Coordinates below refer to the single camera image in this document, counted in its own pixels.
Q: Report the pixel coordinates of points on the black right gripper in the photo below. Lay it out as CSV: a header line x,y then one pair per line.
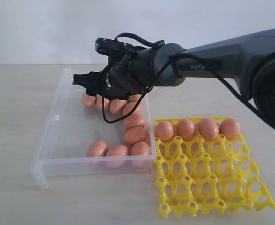
x,y
114,81

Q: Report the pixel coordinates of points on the clear plastic bin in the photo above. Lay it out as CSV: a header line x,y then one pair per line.
x,y
71,128

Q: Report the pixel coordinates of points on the brown egg second row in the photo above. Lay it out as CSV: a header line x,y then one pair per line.
x,y
102,103

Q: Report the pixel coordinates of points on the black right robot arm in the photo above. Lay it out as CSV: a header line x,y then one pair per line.
x,y
244,64

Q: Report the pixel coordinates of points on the brown egg front right corner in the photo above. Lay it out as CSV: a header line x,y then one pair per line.
x,y
140,148

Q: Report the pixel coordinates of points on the yellow plastic egg tray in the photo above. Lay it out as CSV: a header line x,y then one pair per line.
x,y
202,175

